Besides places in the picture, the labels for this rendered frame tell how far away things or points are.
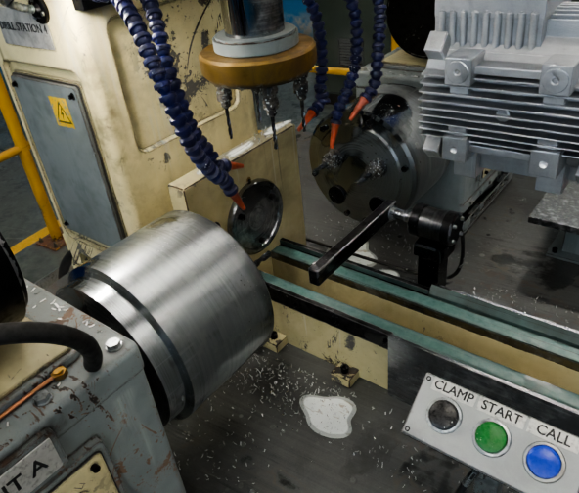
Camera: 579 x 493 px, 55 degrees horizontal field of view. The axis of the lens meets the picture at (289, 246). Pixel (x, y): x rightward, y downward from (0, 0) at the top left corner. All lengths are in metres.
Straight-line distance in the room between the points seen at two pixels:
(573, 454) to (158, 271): 0.49
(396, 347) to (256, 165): 0.41
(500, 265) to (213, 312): 0.75
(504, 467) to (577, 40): 0.43
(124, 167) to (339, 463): 0.59
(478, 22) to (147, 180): 0.60
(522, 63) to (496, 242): 0.76
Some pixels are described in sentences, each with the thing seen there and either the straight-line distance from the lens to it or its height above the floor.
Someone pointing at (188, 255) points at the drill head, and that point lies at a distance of 0.73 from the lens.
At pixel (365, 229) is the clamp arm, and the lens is 0.97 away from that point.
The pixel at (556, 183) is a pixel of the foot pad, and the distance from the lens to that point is 0.71.
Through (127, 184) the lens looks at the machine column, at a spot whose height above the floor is 1.13.
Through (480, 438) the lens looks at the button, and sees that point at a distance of 0.61.
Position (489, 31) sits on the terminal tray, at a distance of 0.68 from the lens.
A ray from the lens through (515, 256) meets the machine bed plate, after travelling 1.33.
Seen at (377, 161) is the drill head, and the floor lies 1.08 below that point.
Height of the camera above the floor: 1.55
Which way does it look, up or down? 34 degrees down
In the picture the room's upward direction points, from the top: 7 degrees counter-clockwise
